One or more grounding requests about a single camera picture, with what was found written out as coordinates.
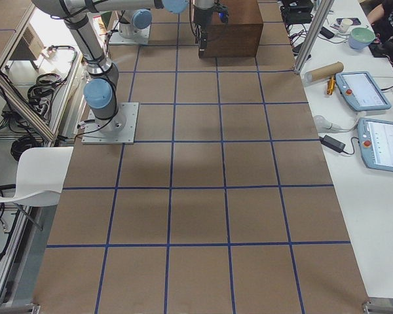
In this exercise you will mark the black power adapter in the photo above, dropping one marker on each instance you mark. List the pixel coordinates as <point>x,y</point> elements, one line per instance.
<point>332,143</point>

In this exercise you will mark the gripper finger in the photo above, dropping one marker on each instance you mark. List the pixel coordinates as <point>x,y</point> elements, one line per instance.
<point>196,35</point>
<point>202,39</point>

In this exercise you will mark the teach pendant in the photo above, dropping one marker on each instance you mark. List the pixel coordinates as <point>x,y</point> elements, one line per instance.
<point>376,143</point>
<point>361,92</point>

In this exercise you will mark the seated person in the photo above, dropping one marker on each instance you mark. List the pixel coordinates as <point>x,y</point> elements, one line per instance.
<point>381,20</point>

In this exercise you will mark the yellow tool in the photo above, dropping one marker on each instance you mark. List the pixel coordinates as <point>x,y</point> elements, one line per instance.
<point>330,85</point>

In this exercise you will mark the cardboard tube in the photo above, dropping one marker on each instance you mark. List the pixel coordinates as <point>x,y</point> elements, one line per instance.
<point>324,72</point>

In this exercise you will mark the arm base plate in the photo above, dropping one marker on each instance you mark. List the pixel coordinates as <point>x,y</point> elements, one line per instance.
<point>121,129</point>
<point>131,35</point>

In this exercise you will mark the white chair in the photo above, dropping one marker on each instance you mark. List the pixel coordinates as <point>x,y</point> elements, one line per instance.
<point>40,176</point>

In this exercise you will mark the white paper cup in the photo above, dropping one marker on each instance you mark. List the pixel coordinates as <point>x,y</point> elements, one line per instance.
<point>345,24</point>

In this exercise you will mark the green bowl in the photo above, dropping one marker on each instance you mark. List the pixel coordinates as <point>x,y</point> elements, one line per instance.
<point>360,38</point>

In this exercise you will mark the aluminium frame post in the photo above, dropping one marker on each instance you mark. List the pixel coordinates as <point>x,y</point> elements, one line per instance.
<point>315,26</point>

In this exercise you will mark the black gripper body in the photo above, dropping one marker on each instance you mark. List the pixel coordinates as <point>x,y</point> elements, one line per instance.
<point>201,19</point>

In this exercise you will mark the far teach pendant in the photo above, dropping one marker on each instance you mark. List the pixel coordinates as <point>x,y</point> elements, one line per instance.
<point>361,92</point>

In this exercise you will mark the near teach pendant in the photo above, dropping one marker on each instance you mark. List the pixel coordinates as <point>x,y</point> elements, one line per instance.
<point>376,143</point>

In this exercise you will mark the dark wooden drawer cabinet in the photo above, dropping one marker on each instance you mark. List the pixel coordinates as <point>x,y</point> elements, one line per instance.
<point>240,37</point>

